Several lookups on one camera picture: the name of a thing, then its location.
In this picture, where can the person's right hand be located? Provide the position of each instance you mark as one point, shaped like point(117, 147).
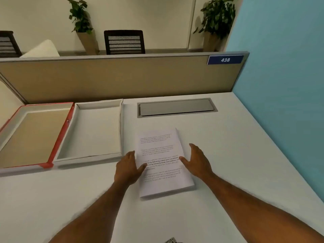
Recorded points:
point(200, 165)

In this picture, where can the white cardboard box tray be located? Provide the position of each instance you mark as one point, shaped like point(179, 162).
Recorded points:
point(93, 134)

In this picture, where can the person's right forearm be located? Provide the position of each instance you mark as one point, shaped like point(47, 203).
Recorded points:
point(253, 212)

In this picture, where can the black slatted chair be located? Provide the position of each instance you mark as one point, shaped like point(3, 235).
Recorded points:
point(124, 42)
point(8, 44)

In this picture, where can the person's left thumb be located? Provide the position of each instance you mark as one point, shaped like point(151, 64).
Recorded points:
point(142, 168)

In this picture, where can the white cushion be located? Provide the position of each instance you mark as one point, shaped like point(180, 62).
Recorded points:
point(41, 50)

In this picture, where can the person's right thumb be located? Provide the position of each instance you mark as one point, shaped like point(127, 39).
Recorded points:
point(184, 161)

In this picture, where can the small metallic object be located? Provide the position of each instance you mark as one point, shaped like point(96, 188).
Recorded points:
point(173, 240)

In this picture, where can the stack of printed white paper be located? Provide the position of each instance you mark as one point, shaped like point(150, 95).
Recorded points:
point(162, 154)

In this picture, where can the red-edged cardboard box tray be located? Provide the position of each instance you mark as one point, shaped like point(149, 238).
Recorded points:
point(30, 136)

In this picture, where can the person's left hand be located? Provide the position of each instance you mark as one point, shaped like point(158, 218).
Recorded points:
point(125, 170)

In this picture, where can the person's left forearm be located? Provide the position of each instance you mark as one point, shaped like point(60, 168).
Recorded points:
point(97, 215)

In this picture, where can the small green leafy plant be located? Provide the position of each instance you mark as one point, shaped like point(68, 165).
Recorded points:
point(80, 16)

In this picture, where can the beige planter pot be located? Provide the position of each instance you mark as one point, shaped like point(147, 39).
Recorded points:
point(210, 42)
point(88, 42)

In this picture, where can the large green leafy plant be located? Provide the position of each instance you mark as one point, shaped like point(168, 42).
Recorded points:
point(217, 15)

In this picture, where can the beige desk partition panel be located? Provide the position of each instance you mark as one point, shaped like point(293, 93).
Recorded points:
point(114, 78)

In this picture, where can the blue number label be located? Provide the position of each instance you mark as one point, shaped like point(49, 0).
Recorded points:
point(225, 59)

